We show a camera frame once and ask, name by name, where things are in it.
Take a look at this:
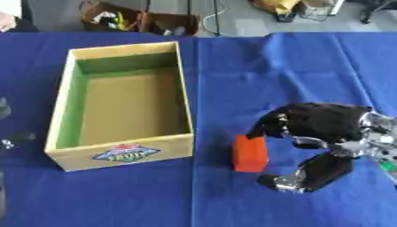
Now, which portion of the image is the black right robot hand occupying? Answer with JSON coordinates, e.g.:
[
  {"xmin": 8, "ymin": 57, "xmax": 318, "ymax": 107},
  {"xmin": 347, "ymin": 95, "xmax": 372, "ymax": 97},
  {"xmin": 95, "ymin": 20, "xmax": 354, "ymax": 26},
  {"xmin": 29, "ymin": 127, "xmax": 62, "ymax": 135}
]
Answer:
[{"xmin": 245, "ymin": 102, "xmax": 374, "ymax": 194}]

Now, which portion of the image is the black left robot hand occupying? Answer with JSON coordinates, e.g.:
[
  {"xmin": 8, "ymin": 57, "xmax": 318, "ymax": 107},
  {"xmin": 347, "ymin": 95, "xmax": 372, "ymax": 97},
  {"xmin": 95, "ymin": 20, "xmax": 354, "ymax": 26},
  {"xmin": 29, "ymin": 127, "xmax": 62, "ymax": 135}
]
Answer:
[{"xmin": 0, "ymin": 97, "xmax": 37, "ymax": 151}]

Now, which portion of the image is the tan cardboard box green inside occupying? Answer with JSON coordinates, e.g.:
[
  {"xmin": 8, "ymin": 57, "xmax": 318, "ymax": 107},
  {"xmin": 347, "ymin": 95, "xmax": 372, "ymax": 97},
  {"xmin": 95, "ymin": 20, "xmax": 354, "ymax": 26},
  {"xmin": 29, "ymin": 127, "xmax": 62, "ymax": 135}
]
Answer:
[{"xmin": 43, "ymin": 41, "xmax": 196, "ymax": 173}]

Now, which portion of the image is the brown open cardboard box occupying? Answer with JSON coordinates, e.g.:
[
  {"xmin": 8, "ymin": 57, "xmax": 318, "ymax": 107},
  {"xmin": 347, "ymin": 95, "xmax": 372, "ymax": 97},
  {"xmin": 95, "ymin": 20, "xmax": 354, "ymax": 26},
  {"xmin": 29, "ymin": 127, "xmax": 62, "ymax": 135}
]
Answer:
[
  {"xmin": 135, "ymin": 12, "xmax": 204, "ymax": 37},
  {"xmin": 77, "ymin": 0, "xmax": 143, "ymax": 33}
]

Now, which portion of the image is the orange rectangular block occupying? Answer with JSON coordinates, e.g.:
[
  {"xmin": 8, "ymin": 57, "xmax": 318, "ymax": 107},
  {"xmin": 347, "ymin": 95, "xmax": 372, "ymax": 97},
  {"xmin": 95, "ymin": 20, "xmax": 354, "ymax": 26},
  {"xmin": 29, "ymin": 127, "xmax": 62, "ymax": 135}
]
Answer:
[{"xmin": 230, "ymin": 134, "xmax": 270, "ymax": 174}]

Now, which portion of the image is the clear plastic container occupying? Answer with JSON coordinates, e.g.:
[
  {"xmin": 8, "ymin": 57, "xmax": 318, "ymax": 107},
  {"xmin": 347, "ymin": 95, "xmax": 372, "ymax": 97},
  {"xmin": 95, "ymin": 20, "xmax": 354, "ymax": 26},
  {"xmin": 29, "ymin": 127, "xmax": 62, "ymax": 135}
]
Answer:
[{"xmin": 296, "ymin": 0, "xmax": 339, "ymax": 22}]

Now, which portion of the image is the person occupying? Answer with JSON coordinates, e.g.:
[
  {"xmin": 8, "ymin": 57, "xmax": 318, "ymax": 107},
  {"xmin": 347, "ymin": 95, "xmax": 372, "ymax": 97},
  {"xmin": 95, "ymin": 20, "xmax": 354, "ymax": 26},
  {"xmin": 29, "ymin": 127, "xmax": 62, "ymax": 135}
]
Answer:
[{"xmin": 0, "ymin": 11, "xmax": 41, "ymax": 33}]

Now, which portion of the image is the black chair base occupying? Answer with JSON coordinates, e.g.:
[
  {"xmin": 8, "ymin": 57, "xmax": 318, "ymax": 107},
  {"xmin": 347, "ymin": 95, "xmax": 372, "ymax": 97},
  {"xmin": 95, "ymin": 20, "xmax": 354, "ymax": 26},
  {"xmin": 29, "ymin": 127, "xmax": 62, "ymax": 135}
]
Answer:
[{"xmin": 358, "ymin": 0, "xmax": 397, "ymax": 25}]

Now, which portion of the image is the yellow bag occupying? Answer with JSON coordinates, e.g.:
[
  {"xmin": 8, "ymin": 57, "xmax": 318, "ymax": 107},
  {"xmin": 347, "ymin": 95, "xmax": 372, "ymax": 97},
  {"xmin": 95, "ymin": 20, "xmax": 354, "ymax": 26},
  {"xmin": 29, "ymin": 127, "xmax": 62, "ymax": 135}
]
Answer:
[{"xmin": 251, "ymin": 0, "xmax": 303, "ymax": 16}]

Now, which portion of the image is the black tripod stand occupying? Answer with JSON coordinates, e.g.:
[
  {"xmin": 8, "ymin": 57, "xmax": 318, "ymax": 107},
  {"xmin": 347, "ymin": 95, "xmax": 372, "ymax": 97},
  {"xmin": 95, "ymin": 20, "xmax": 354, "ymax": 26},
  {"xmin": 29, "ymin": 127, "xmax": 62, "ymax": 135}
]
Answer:
[{"xmin": 209, "ymin": 0, "xmax": 225, "ymax": 37}]

